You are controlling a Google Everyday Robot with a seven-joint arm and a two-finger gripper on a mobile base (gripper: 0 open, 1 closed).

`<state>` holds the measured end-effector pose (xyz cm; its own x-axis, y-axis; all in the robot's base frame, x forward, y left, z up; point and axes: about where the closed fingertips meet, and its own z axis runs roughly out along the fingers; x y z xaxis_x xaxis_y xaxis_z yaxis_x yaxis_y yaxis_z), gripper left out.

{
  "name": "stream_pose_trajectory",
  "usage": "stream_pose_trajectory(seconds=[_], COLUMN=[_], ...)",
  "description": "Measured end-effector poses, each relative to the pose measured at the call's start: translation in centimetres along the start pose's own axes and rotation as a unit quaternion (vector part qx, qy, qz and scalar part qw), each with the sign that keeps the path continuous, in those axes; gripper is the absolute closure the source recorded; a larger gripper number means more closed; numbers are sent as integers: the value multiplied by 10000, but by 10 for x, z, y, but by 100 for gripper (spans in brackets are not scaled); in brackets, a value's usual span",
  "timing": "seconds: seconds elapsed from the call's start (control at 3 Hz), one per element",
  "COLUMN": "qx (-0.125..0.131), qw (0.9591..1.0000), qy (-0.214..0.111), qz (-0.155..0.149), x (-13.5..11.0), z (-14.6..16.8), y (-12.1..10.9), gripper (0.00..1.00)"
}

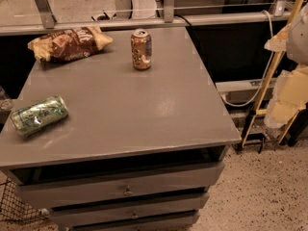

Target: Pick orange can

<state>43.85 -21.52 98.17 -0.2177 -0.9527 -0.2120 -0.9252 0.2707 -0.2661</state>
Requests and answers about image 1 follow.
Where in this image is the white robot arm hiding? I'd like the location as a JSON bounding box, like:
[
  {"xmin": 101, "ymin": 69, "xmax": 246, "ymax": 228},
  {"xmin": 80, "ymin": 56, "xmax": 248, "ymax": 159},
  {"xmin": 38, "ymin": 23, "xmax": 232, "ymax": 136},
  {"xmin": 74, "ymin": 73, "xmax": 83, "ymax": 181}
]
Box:
[{"xmin": 287, "ymin": 4, "xmax": 308, "ymax": 64}]

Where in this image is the black wire mesh basket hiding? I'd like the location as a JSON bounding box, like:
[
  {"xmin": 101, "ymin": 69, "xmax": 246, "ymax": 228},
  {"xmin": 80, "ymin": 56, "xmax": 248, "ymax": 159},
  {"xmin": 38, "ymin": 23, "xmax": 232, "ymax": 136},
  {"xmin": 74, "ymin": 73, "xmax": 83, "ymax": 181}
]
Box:
[{"xmin": 0, "ymin": 178, "xmax": 48, "ymax": 225}]

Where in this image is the grey metal railing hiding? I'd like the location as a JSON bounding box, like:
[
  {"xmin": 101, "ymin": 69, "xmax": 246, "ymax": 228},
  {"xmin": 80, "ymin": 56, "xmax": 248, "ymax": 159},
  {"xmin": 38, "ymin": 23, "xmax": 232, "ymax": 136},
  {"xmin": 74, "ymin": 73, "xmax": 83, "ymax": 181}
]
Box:
[{"xmin": 0, "ymin": 0, "xmax": 295, "ymax": 35}]

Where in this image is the grey drawer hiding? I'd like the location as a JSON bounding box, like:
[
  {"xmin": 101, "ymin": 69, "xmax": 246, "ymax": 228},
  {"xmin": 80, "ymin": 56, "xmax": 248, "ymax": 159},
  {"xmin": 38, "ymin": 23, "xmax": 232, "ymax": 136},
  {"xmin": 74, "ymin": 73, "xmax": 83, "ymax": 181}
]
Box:
[
  {"xmin": 50, "ymin": 192, "xmax": 209, "ymax": 227},
  {"xmin": 15, "ymin": 162, "xmax": 224, "ymax": 209},
  {"xmin": 68, "ymin": 211, "xmax": 200, "ymax": 231}
]

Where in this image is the brown chip bag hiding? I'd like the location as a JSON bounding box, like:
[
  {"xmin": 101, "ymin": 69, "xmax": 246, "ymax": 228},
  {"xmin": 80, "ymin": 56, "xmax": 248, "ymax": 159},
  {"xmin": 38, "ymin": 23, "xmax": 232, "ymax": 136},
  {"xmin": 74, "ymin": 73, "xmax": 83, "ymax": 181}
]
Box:
[{"xmin": 28, "ymin": 27, "xmax": 113, "ymax": 62}]

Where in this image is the yellow wooden ladder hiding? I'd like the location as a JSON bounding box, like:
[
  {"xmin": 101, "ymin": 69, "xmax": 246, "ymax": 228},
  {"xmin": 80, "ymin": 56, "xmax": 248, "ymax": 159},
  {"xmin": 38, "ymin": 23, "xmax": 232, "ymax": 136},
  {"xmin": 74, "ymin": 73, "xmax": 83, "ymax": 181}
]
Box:
[{"xmin": 236, "ymin": 0, "xmax": 304, "ymax": 151}]

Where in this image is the bottom grey drawer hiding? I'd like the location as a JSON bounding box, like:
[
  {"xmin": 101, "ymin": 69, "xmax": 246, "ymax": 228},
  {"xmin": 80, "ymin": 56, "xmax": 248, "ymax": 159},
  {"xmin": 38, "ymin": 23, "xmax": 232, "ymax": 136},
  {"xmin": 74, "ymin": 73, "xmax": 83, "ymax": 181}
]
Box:
[{"xmin": 68, "ymin": 211, "xmax": 200, "ymax": 231}]

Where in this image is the green soda can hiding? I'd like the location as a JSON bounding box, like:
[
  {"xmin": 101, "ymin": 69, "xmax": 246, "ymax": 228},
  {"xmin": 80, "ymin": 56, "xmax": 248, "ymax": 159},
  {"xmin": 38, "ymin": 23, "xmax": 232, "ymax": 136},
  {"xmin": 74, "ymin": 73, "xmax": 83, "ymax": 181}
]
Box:
[{"xmin": 11, "ymin": 96, "xmax": 68, "ymax": 137}]

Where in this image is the middle grey drawer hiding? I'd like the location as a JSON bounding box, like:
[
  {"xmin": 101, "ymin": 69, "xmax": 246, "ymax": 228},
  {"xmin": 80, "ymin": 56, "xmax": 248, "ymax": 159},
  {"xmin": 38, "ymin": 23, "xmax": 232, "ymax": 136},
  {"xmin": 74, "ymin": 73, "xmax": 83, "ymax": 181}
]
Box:
[{"xmin": 50, "ymin": 192, "xmax": 209, "ymax": 227}]

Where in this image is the black cable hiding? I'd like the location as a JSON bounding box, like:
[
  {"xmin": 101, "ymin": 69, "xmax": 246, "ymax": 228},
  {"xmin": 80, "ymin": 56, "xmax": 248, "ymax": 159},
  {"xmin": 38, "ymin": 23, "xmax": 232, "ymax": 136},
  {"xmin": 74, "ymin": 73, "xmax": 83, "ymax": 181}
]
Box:
[{"xmin": 174, "ymin": 13, "xmax": 206, "ymax": 60}]

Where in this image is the grey drawer cabinet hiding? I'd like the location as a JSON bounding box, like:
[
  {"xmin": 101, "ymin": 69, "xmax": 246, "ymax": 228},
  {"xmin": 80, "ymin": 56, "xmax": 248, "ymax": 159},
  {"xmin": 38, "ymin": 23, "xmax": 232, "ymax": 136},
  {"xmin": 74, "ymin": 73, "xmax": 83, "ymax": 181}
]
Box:
[{"xmin": 0, "ymin": 26, "xmax": 243, "ymax": 231}]

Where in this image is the orange soda can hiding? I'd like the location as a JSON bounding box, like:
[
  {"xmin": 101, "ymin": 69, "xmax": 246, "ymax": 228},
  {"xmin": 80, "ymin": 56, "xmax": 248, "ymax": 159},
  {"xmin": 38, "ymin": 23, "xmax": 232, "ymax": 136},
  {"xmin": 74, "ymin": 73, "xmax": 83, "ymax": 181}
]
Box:
[{"xmin": 131, "ymin": 29, "xmax": 152, "ymax": 70}]

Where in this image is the white cable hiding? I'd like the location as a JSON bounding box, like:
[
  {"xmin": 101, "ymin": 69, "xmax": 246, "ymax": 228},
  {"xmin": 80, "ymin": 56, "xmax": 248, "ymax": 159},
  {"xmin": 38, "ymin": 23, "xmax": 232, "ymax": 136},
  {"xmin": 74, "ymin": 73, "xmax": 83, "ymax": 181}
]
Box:
[{"xmin": 220, "ymin": 10, "xmax": 275, "ymax": 108}]

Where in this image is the top grey drawer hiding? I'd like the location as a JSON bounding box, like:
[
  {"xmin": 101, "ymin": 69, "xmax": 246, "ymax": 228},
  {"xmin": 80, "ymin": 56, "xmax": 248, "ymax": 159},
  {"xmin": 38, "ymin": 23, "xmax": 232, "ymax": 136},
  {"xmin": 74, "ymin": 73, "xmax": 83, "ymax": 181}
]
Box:
[{"xmin": 15, "ymin": 162, "xmax": 224, "ymax": 209}]

